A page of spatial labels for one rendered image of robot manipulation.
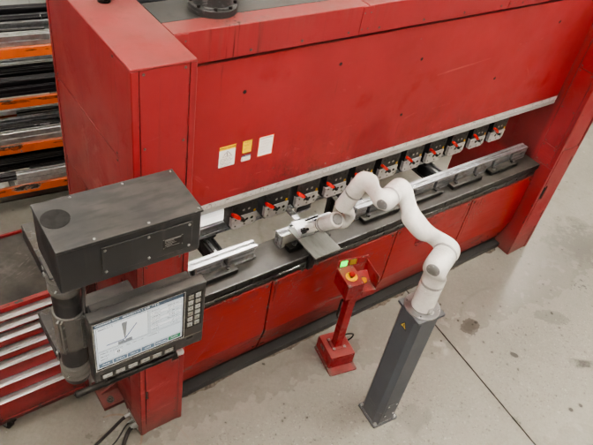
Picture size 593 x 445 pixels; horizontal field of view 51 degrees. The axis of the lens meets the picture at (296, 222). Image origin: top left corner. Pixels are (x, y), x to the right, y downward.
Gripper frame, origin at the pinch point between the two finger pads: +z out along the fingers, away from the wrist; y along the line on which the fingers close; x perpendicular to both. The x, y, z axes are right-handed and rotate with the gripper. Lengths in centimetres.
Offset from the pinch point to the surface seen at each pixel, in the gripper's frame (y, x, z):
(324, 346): -15, 76, 55
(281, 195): 19.0, -21.3, -18.4
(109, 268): 133, -11, -93
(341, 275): -14.3, 32.4, 5.6
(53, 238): 147, -25, -99
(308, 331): -17, 66, 72
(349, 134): -20, -40, -40
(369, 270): -33.5, 36.0, 4.2
